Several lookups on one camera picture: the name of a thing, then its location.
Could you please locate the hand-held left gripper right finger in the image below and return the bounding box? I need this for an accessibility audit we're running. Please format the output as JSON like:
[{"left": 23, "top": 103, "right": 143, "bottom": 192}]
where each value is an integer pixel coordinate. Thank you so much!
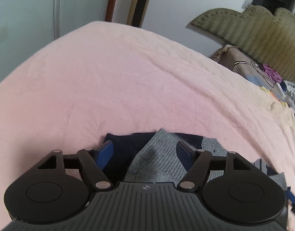
[{"left": 176, "top": 141, "right": 255, "bottom": 193}]

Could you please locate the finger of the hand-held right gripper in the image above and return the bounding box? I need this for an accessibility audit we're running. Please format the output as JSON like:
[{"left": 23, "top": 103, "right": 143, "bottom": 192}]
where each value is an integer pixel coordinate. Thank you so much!
[{"left": 285, "top": 187, "right": 295, "bottom": 219}]

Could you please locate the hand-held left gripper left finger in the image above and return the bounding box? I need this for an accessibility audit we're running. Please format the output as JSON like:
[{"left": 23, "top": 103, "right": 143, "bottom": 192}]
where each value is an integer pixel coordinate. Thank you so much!
[{"left": 37, "top": 140, "right": 114, "bottom": 193}]

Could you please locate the grey sweater with navy sleeves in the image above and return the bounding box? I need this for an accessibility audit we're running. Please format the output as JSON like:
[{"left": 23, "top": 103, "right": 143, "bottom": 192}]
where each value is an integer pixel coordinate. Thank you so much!
[{"left": 103, "top": 129, "right": 290, "bottom": 198}]

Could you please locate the pink blanket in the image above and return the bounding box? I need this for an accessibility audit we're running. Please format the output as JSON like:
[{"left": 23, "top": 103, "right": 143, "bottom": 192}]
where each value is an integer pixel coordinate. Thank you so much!
[{"left": 0, "top": 20, "right": 295, "bottom": 231}]

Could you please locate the small white box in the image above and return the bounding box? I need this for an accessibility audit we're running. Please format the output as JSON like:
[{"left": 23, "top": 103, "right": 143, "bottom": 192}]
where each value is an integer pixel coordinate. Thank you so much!
[{"left": 275, "top": 83, "right": 286, "bottom": 99}]

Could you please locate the brown pillow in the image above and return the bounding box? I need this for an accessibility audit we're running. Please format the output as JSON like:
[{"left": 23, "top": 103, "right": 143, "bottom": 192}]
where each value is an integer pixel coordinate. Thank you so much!
[{"left": 212, "top": 44, "right": 266, "bottom": 87}]

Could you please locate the purple cloth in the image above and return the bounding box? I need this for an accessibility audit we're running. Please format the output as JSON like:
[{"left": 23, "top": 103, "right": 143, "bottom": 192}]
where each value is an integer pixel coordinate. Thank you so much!
[{"left": 262, "top": 64, "right": 282, "bottom": 83}]

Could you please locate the green padded headboard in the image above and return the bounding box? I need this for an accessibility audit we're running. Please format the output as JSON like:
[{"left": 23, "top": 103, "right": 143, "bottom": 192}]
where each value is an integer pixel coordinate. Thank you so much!
[{"left": 190, "top": 5, "right": 295, "bottom": 87}]

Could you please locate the gold tower fan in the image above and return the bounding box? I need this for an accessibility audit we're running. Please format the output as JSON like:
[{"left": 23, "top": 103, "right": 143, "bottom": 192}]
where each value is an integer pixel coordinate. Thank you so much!
[{"left": 128, "top": 0, "right": 155, "bottom": 28}]

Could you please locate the white flower print wardrobe door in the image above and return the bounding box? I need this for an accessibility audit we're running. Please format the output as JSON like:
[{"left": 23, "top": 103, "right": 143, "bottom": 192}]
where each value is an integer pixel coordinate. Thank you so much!
[{"left": 0, "top": 0, "right": 113, "bottom": 89}]

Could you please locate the brown wooden door frame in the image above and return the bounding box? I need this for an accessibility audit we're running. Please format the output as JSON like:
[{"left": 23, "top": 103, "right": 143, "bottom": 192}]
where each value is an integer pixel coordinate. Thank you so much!
[{"left": 105, "top": 0, "right": 121, "bottom": 23}]

